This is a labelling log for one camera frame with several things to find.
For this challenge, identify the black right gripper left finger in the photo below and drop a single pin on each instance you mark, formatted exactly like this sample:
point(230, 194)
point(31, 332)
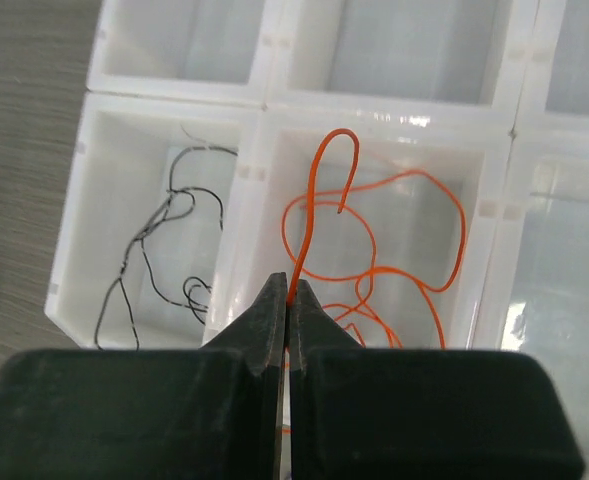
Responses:
point(214, 412)

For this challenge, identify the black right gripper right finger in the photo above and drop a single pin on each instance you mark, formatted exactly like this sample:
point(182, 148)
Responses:
point(382, 413)

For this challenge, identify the white six-compartment organizer tray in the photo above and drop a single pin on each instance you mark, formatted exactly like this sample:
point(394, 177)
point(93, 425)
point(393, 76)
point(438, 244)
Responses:
point(424, 165)

